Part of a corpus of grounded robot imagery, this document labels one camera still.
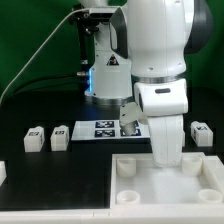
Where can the white front rail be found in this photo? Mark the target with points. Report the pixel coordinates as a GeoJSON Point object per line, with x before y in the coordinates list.
{"type": "Point", "coordinates": [198, 214]}

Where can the marker sheet with tags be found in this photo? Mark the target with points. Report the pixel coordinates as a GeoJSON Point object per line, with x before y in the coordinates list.
{"type": "Point", "coordinates": [105, 130]}

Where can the white square tabletop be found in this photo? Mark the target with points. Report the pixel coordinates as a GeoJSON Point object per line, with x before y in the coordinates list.
{"type": "Point", "coordinates": [136, 180]}

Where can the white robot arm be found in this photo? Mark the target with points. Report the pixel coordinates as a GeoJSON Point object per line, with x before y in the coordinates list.
{"type": "Point", "coordinates": [155, 35]}

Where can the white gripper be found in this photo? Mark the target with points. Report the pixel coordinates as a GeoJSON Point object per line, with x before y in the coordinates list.
{"type": "Point", "coordinates": [163, 106]}

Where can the black camera stand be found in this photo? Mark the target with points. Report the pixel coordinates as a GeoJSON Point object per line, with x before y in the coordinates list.
{"type": "Point", "coordinates": [86, 27]}

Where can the grey camera on mount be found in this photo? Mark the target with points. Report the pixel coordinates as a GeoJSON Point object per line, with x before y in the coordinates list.
{"type": "Point", "coordinates": [102, 13]}

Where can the white block left edge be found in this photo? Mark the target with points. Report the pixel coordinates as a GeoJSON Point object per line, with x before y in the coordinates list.
{"type": "Point", "coordinates": [2, 172]}

